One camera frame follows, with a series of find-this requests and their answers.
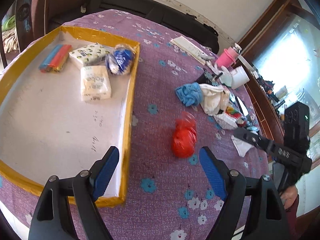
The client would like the black sofa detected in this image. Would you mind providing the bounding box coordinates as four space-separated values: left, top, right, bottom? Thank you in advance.
86 0 220 54

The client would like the brown armchair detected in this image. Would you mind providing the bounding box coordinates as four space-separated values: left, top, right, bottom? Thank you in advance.
31 0 89 39

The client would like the white plastic bag pack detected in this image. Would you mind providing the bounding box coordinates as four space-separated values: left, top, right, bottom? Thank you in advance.
214 112 238 130

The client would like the blue red sponge pack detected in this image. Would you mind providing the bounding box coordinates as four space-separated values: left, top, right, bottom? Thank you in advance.
39 44 72 73

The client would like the blue fluffy towel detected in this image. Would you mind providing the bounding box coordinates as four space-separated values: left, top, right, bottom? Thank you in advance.
175 82 203 107

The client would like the rainbow sponge pack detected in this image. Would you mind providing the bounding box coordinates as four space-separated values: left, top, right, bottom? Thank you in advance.
225 106 242 120

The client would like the white folded paper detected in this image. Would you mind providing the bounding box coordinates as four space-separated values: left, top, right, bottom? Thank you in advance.
170 36 214 65

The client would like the red plastic bag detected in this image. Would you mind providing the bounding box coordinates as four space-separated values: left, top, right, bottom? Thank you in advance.
171 112 197 158

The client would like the beige tissue pack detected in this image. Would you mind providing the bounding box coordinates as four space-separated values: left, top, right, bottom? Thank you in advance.
80 65 112 101

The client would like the yellow-rimmed white tray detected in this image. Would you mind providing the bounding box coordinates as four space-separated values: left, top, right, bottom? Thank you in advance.
1 26 140 207

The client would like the blue Vinda tissue pack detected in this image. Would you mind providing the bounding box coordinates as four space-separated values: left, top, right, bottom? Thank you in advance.
105 44 136 75

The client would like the dark wooden chair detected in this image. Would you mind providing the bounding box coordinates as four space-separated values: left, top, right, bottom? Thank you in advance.
1 0 49 51

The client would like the lemon print tissue pack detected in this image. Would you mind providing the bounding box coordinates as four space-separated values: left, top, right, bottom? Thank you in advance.
69 43 110 69

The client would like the pink knit-sleeved bottle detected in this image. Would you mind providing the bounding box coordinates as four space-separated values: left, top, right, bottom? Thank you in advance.
215 43 242 68

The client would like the white cloth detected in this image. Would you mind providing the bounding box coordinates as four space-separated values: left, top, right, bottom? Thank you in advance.
200 83 230 116

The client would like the purple floral bedspread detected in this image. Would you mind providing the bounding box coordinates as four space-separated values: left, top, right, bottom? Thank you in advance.
1 10 268 239

